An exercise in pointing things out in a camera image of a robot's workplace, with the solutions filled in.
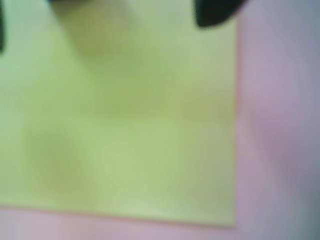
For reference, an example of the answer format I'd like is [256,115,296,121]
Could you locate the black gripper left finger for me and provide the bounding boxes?
[0,0,6,55]

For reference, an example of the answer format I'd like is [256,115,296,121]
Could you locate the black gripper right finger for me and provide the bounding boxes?
[192,0,249,28]

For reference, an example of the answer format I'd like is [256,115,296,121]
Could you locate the green paper square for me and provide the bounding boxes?
[0,0,238,229]

